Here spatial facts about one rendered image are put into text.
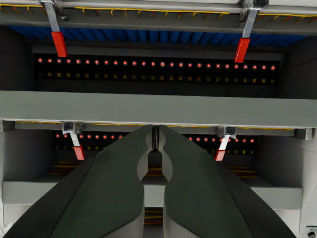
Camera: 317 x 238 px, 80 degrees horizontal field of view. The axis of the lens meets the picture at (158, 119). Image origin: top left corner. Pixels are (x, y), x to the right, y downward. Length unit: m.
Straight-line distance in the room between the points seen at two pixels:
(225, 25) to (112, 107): 0.22
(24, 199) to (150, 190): 0.25
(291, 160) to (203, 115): 0.27
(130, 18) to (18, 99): 0.22
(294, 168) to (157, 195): 0.30
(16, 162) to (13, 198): 0.08
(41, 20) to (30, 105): 0.13
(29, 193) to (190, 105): 0.36
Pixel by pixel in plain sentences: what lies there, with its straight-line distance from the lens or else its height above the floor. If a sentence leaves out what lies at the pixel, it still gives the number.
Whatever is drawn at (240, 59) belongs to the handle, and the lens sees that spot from 0.32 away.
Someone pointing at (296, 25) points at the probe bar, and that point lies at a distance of 0.40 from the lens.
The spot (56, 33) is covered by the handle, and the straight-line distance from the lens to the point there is 0.32.
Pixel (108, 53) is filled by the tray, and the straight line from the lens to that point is 0.45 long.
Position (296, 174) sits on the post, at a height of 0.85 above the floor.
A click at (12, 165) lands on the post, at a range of 0.52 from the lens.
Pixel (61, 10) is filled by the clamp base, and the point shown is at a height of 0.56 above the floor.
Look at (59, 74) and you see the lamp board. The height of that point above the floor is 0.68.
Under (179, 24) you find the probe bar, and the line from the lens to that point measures 0.33.
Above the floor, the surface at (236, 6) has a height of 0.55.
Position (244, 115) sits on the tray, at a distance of 0.33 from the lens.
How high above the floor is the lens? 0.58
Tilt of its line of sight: 26 degrees up
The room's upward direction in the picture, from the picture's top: 178 degrees counter-clockwise
